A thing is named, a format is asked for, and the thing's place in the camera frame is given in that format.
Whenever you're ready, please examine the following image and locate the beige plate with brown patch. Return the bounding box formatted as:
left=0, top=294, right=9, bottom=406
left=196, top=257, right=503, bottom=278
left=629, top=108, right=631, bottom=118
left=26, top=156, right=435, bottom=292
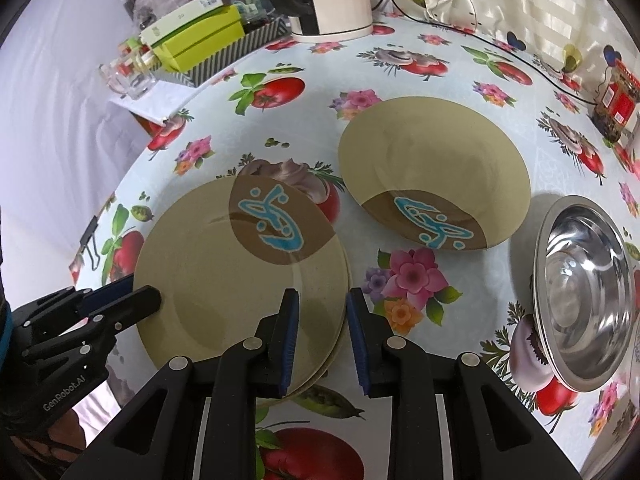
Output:
left=287, top=245, right=354, bottom=397
left=338, top=96, right=532, bottom=252

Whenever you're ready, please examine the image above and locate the stainless steel bowl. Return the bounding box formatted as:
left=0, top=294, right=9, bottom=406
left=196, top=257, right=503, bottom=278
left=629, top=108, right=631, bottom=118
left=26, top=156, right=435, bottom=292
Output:
left=531, top=195, right=640, bottom=393

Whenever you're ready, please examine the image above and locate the red label sauce jar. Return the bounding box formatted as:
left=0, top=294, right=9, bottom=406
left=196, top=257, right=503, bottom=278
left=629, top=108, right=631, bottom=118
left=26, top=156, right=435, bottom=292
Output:
left=592, top=57, right=640, bottom=143

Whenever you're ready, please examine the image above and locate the clear glass jar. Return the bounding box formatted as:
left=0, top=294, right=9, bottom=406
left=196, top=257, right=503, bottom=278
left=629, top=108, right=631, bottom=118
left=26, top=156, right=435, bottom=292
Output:
left=100, top=57, right=156, bottom=101

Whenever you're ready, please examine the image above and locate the white side shelf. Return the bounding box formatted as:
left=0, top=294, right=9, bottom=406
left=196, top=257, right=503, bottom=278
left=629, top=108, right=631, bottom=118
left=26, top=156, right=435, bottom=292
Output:
left=110, top=80, right=193, bottom=126

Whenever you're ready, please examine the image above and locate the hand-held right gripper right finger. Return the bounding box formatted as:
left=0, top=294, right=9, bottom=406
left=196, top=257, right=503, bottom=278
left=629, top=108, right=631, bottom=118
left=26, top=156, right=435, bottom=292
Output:
left=346, top=287, right=583, bottom=480

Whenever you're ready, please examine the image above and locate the black power cable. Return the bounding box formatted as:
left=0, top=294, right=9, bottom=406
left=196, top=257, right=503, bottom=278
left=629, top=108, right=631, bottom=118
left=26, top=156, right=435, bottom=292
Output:
left=376, top=0, right=601, bottom=106

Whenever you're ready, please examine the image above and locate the cream curtain with heart print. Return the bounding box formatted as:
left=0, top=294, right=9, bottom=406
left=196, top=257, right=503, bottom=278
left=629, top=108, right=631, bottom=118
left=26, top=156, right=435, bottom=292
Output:
left=385, top=0, right=640, bottom=111

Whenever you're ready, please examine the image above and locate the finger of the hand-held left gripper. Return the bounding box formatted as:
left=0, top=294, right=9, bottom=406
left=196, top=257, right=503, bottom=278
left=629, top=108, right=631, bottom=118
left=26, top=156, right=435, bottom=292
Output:
left=22, top=285, right=163, bottom=367
left=12, top=276, right=136, bottom=332

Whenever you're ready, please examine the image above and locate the white kettle base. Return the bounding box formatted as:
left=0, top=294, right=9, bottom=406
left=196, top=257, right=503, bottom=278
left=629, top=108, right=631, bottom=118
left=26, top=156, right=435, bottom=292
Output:
left=290, top=20, right=377, bottom=45

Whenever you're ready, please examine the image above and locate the black binder clip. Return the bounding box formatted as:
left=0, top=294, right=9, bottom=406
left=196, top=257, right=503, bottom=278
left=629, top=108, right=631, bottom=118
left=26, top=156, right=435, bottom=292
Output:
left=75, top=215, right=101, bottom=266

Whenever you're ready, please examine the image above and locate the person's left hand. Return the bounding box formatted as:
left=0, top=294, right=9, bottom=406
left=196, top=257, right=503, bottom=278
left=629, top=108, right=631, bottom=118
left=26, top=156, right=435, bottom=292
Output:
left=10, top=400, right=96, bottom=466

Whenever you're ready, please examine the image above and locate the black white striped tray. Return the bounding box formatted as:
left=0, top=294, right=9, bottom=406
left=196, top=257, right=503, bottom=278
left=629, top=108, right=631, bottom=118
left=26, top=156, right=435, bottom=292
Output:
left=165, top=17, right=296, bottom=88

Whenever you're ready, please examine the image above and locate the floral vegetable print tablecloth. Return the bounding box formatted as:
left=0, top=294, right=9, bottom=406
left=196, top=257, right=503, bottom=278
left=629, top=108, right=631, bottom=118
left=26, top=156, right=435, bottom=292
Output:
left=67, top=15, right=640, bottom=480

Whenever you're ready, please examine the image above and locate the group of small bottles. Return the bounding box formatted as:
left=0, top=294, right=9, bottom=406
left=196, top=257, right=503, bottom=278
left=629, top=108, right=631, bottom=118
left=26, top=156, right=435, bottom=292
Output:
left=117, top=35, right=161, bottom=71

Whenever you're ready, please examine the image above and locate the dark glass bottle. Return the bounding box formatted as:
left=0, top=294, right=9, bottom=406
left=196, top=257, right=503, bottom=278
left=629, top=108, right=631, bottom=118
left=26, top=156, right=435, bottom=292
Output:
left=117, top=0, right=146, bottom=26

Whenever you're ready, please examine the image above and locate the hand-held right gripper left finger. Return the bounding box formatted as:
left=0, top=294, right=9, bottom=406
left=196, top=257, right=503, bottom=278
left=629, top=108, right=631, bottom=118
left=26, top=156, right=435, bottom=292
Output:
left=62, top=287, right=301, bottom=480

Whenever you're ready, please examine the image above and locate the white slim box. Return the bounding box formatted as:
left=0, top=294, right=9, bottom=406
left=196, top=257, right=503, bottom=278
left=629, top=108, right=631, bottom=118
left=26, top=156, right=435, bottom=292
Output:
left=140, top=0, right=223, bottom=48

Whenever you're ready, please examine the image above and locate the stack of tan plates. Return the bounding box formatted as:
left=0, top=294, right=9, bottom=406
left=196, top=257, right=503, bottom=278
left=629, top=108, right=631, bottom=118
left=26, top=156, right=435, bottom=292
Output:
left=134, top=174, right=347, bottom=392

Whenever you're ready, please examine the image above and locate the green box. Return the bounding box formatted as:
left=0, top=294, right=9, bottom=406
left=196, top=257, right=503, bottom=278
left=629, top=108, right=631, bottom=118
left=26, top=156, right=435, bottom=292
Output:
left=150, top=5, right=247, bottom=73

